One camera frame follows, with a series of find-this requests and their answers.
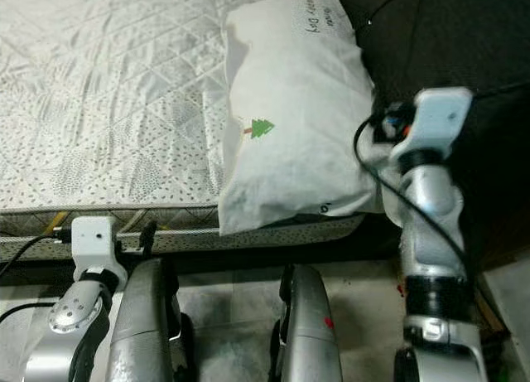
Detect white tree print pillow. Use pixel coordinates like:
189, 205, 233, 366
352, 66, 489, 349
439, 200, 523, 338
217, 0, 390, 236

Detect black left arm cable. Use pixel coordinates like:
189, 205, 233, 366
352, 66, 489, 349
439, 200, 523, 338
0, 229, 74, 325

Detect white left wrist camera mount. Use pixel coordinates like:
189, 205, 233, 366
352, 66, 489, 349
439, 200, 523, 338
70, 216, 119, 275

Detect grey robot left leg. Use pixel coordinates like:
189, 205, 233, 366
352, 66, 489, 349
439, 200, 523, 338
104, 258, 187, 382

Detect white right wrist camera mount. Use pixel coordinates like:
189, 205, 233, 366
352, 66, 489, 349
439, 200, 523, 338
410, 86, 475, 155

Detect grey robot right leg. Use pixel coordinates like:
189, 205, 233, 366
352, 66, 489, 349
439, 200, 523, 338
269, 264, 345, 382

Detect grey robot leg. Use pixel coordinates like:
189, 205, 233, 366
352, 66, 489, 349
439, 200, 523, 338
269, 264, 345, 382
104, 258, 187, 382

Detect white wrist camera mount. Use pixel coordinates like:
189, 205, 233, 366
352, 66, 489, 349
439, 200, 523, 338
410, 86, 475, 155
70, 216, 119, 275

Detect black tufted headboard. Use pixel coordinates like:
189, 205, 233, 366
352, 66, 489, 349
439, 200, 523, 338
306, 0, 530, 259

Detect grey quilted mattress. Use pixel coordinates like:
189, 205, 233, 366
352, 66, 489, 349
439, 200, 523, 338
0, 0, 373, 263

